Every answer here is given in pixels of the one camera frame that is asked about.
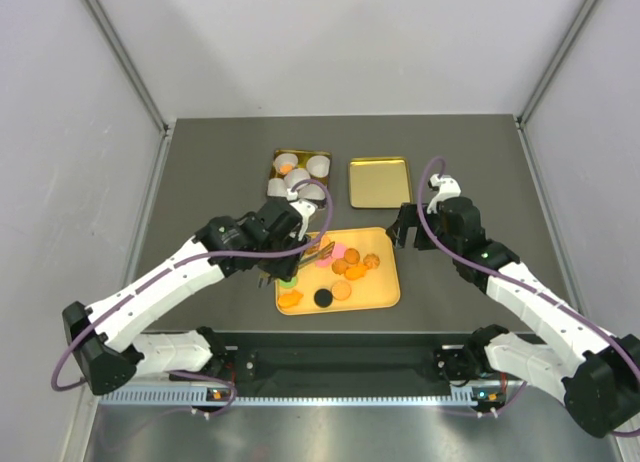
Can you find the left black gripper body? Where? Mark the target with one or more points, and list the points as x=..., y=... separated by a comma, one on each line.
x=281, y=268

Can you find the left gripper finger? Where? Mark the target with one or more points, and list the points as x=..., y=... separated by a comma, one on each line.
x=312, y=250
x=316, y=257

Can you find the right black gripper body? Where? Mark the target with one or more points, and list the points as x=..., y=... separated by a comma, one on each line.
x=411, y=218

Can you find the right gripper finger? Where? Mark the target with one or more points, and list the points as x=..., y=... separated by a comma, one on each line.
x=394, y=229
x=399, y=236

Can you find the orange fish cookie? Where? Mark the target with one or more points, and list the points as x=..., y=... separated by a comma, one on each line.
x=289, y=300
x=356, y=272

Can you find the orange flower cookie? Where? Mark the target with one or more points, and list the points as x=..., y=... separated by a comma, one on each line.
x=285, y=169

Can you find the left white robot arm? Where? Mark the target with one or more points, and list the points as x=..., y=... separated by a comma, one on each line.
x=108, y=338

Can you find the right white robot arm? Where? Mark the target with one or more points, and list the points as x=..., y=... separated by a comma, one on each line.
x=592, y=373

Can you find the pink sandwich cookie lower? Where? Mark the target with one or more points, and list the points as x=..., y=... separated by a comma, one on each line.
x=323, y=262

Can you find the pink sandwich cookie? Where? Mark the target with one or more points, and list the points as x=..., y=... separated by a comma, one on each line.
x=323, y=262
x=338, y=251

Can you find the pink sandwich cookie upper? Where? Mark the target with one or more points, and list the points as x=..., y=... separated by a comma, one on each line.
x=338, y=251

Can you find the tan biscuit top right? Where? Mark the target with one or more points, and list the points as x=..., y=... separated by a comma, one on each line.
x=324, y=243

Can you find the tan biscuit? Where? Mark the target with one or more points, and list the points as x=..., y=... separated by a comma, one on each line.
x=341, y=290
x=324, y=243

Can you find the brown chip cookie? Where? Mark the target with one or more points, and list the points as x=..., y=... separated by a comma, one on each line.
x=351, y=256

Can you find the orange swirl cookie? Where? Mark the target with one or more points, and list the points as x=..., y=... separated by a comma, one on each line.
x=371, y=261

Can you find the yellow cookie tray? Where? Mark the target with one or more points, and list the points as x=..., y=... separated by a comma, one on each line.
x=378, y=289

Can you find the tan biscuit lower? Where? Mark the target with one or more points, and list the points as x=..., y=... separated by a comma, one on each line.
x=341, y=290

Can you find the green sandwich cookie lower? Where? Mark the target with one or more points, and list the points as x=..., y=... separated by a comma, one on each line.
x=286, y=285

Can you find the white paper cup bottom left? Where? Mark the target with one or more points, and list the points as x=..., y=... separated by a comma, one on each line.
x=277, y=187

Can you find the white paper cup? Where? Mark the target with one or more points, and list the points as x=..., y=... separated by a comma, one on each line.
x=285, y=158
x=318, y=166
x=312, y=192
x=296, y=176
x=277, y=187

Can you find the black sandwich cookie lower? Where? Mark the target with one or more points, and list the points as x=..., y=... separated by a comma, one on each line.
x=323, y=298

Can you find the gold tin lid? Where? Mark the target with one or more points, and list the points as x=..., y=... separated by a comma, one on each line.
x=379, y=182

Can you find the white paper cup bottom right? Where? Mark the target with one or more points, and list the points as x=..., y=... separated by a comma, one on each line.
x=312, y=192

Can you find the white paper cup centre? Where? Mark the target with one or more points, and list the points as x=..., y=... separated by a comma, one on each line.
x=296, y=176

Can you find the square cookie tin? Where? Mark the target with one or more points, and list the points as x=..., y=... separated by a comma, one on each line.
x=303, y=156

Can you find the white paper cup top left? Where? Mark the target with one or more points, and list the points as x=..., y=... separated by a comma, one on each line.
x=285, y=158

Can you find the white paper cup top right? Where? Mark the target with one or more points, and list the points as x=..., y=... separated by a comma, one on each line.
x=318, y=166

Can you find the grey cable duct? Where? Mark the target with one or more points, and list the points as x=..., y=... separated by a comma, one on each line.
x=205, y=396

